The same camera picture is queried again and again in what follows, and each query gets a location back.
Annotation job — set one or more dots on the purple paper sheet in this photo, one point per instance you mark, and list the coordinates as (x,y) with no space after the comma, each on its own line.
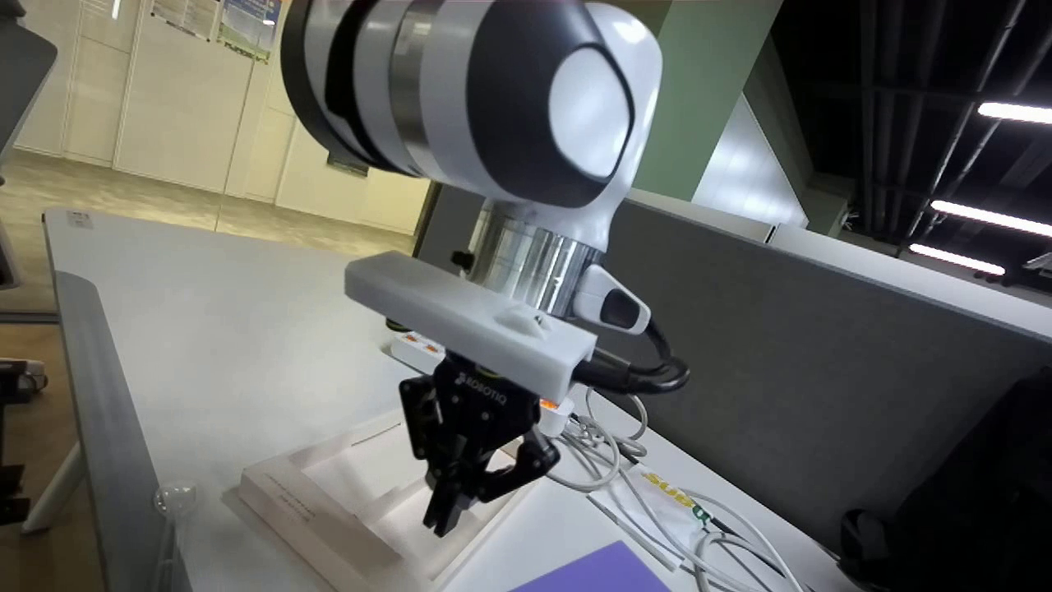
(595,573)

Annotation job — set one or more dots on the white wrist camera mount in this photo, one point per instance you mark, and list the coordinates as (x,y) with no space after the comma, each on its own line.
(462,312)

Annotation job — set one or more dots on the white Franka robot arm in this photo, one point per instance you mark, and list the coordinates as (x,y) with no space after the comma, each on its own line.
(473,98)

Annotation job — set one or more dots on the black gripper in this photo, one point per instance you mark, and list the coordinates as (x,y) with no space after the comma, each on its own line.
(466,412)

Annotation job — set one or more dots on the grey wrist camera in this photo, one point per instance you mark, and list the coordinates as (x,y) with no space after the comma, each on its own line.
(616,302)

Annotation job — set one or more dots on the green pillar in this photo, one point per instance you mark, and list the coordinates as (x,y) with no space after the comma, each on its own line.
(701,98)

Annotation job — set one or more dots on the shallow wooden box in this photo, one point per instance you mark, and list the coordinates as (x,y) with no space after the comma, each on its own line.
(330,512)

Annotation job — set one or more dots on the grey partition wall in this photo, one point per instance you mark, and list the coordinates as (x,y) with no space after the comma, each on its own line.
(791,362)

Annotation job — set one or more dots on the beige wall cabinets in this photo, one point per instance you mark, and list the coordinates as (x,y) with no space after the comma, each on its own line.
(185,109)

